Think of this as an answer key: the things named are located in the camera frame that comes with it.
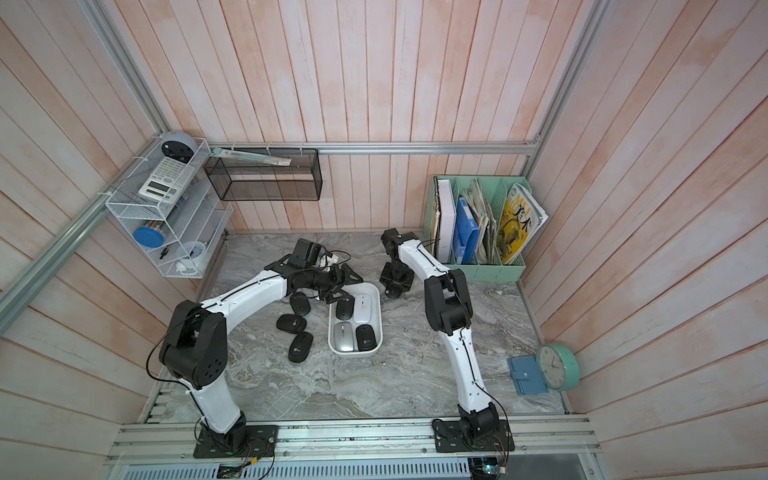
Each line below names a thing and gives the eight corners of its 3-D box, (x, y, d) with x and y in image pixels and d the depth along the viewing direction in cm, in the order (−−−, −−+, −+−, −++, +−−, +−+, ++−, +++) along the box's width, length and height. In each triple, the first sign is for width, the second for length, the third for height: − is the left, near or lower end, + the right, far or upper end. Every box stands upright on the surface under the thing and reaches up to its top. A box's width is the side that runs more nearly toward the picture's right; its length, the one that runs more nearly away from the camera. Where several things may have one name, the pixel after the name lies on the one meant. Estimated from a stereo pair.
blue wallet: (517, 394, 83) (519, 392, 81) (507, 358, 89) (509, 356, 87) (545, 394, 83) (548, 392, 81) (533, 358, 89) (536, 356, 87)
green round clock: (546, 396, 82) (567, 383, 73) (532, 357, 89) (551, 341, 80) (564, 396, 82) (587, 383, 73) (549, 357, 89) (569, 341, 80)
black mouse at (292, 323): (276, 333, 94) (274, 329, 92) (280, 318, 98) (278, 314, 96) (305, 333, 94) (303, 329, 92) (307, 318, 98) (306, 314, 96)
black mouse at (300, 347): (287, 360, 89) (285, 357, 86) (299, 334, 94) (297, 330, 92) (304, 364, 88) (302, 360, 86) (314, 337, 93) (312, 333, 91)
